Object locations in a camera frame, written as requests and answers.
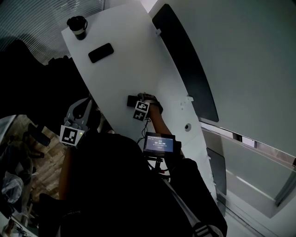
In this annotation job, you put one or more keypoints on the person's right forearm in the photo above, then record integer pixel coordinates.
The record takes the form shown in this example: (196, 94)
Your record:
(160, 125)

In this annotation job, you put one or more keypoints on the person's right hand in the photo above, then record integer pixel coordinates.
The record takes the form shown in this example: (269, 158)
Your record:
(148, 95)

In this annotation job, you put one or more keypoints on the black rectangular box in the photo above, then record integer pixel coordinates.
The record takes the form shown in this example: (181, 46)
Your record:
(131, 101)

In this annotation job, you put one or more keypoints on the grey window blinds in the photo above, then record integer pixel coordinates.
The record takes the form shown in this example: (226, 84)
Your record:
(34, 20)

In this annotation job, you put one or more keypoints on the black cup with pale band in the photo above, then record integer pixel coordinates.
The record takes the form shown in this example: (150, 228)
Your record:
(77, 26)

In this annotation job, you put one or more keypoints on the long dark desk partition panel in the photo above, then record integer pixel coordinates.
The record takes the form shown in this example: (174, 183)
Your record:
(185, 62)

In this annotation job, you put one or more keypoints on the black smartphone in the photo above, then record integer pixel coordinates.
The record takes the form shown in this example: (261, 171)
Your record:
(101, 52)

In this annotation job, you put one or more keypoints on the small chest-mounted monitor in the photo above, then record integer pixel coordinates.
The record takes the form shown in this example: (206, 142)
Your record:
(159, 144)

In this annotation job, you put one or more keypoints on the black monitor mount clamp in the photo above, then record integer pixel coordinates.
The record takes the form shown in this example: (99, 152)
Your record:
(158, 163)

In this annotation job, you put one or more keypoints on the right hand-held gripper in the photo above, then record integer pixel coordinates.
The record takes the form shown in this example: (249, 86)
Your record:
(141, 110)

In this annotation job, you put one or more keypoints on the person's black clothed torso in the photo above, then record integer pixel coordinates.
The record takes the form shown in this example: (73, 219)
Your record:
(127, 189)

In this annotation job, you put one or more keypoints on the person's left forearm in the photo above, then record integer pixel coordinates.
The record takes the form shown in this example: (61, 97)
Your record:
(65, 171)

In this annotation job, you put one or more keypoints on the black coat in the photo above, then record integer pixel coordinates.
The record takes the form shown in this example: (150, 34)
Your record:
(34, 81)

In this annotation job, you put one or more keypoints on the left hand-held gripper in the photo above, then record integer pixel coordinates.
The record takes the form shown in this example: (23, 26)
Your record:
(70, 135)

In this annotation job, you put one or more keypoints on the clear plastic bag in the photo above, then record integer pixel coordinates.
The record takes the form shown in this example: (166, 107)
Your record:
(11, 187)

